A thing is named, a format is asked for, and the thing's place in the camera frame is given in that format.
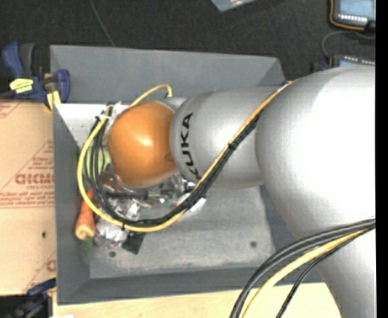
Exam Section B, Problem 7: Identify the small black box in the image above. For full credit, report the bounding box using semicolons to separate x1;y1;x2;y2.
121;231;145;255

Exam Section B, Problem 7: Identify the clear crumpled plastic bottle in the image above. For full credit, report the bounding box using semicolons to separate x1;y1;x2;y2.
93;217;129;250

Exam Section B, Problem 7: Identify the orange toy carrot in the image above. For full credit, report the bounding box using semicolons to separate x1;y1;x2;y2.
74;188;97;264

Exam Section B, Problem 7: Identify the grey metal bin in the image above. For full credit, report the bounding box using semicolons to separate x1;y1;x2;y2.
49;44;321;304

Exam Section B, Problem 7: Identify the brown cardboard board red print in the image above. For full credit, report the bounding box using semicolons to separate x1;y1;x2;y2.
0;99;58;298

